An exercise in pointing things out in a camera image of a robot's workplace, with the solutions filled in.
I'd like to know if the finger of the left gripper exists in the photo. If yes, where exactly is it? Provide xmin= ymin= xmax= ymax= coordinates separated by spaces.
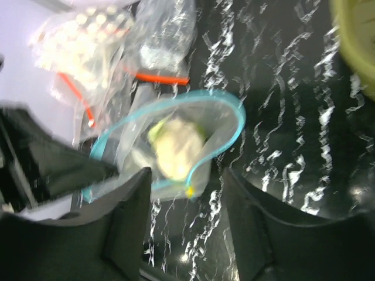
xmin=1 ymin=104 xmax=119 ymax=205

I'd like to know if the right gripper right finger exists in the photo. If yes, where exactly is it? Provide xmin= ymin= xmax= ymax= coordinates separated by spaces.
xmin=223 ymin=169 xmax=374 ymax=280

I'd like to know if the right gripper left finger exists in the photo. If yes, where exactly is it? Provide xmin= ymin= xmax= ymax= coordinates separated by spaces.
xmin=1 ymin=168 xmax=152 ymax=280

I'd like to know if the white cauliflower toy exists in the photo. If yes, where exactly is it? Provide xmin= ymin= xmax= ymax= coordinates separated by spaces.
xmin=147 ymin=115 xmax=206 ymax=181

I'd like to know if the clear blue-zipper bag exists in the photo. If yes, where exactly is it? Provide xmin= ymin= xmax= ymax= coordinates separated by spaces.
xmin=82 ymin=90 xmax=246 ymax=203

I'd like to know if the clear red-zipper bag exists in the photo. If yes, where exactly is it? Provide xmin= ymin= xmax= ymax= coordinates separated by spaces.
xmin=49 ymin=70 xmax=124 ymax=129

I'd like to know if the bag of white discs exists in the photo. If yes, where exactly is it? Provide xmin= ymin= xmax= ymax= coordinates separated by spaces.
xmin=30 ymin=4 xmax=134 ymax=90

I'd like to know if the clear orange-zipper bag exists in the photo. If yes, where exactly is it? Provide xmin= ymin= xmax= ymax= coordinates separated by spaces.
xmin=119 ymin=0 xmax=196 ymax=85

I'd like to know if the black marble pattern mat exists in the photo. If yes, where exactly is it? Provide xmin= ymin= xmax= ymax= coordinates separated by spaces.
xmin=142 ymin=1 xmax=374 ymax=280

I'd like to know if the olive green plastic bin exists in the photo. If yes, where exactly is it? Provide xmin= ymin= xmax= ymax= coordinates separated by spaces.
xmin=330 ymin=0 xmax=374 ymax=100

